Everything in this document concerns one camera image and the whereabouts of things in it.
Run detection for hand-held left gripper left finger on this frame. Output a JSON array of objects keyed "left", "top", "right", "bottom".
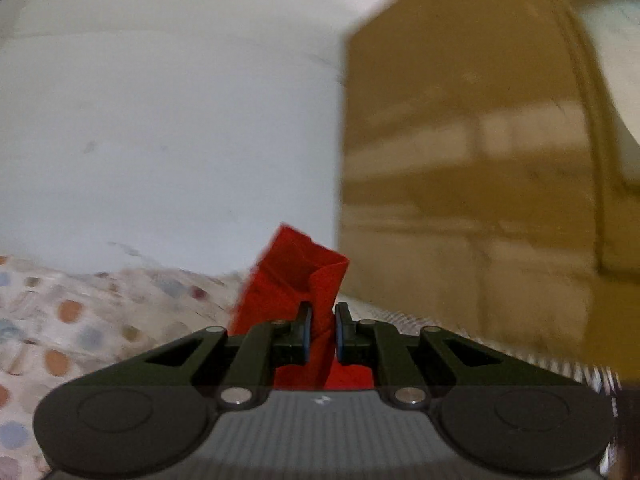
[{"left": 125, "top": 301, "right": 314, "bottom": 409}]

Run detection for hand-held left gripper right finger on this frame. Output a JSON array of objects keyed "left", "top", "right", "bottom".
[{"left": 335, "top": 301, "right": 522, "bottom": 410}]

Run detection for red cloth garment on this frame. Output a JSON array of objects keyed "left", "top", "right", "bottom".
[{"left": 227, "top": 224, "right": 375, "bottom": 392}]

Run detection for brown wooden wardrobe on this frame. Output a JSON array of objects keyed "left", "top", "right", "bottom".
[{"left": 338, "top": 0, "right": 640, "bottom": 378}]

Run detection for black white striped cloth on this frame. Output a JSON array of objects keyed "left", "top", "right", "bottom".
[{"left": 345, "top": 296, "right": 621, "bottom": 396}]

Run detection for white dotted bedspread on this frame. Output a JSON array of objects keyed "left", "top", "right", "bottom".
[{"left": 0, "top": 254, "right": 253, "bottom": 480}]

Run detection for framed glass panel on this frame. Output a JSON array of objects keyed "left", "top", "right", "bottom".
[{"left": 570, "top": 0, "right": 640, "bottom": 186}]

